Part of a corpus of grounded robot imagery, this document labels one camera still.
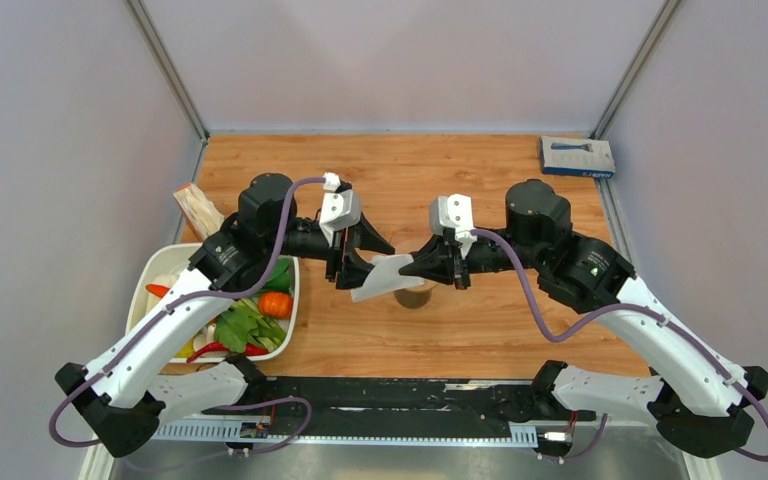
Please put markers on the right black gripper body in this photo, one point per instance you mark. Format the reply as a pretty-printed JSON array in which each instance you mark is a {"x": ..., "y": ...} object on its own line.
[{"x": 484, "y": 255}]

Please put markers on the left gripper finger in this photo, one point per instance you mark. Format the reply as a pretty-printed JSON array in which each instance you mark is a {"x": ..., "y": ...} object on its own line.
[
  {"x": 369, "y": 239},
  {"x": 352, "y": 271}
]

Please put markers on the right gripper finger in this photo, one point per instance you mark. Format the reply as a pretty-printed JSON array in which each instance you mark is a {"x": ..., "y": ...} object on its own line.
[
  {"x": 430, "y": 267},
  {"x": 435, "y": 249}
]

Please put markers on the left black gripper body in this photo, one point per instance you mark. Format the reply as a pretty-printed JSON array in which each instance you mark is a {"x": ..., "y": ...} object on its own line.
[{"x": 301, "y": 240}]

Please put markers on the white paper coffee filter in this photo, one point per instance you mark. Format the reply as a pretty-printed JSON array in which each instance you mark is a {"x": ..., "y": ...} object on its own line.
[{"x": 385, "y": 277}]

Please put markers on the smoked glass carafe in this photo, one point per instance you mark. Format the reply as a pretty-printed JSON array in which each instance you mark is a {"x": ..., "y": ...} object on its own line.
[{"x": 412, "y": 298}]

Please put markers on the white vegetable tray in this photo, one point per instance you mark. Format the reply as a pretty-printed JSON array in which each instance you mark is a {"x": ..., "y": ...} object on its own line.
[{"x": 169, "y": 261}]

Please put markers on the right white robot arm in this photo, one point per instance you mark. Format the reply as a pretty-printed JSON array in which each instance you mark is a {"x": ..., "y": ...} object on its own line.
[{"x": 696, "y": 399}]

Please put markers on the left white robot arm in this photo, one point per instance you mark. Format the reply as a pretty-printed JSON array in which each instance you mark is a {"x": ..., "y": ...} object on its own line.
[{"x": 123, "y": 396}]

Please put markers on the coffee filter pack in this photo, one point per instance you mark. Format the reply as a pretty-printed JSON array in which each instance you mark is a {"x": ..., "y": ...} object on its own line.
[{"x": 200, "y": 213}]

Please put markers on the green bok choy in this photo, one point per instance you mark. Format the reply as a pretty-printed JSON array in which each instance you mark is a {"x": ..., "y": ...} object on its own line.
[{"x": 280, "y": 279}]

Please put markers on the small orange pumpkin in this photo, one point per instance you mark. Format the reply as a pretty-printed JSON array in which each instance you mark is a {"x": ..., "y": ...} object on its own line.
[{"x": 276, "y": 304}]

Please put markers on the green leafy vegetable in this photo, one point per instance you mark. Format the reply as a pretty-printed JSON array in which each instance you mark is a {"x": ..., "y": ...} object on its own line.
[{"x": 244, "y": 329}]

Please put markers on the red chili pepper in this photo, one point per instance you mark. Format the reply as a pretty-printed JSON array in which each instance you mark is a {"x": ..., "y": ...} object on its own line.
[{"x": 216, "y": 346}]

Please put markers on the blue white box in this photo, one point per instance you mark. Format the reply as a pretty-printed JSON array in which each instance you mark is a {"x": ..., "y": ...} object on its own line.
[{"x": 576, "y": 157}]

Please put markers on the white mushroom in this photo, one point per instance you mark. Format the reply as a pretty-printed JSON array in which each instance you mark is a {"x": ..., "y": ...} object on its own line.
[{"x": 204, "y": 337}]

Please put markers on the orange carrot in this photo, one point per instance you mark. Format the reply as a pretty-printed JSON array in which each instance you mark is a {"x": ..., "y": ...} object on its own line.
[{"x": 157, "y": 290}]

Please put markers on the yellow napa cabbage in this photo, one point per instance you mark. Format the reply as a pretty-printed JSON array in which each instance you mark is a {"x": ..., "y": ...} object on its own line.
[{"x": 188, "y": 349}]

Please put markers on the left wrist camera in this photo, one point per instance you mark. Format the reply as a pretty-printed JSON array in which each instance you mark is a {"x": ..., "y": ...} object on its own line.
[{"x": 341, "y": 208}]

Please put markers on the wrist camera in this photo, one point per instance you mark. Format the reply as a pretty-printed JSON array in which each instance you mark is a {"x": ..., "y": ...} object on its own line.
[
  {"x": 452, "y": 217},
  {"x": 341, "y": 208}
]

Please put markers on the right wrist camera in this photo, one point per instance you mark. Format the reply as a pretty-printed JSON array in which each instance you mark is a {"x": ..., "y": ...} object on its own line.
[{"x": 452, "y": 217}]

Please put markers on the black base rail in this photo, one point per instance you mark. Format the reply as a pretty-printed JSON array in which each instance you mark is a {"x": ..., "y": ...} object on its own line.
[{"x": 403, "y": 407}]

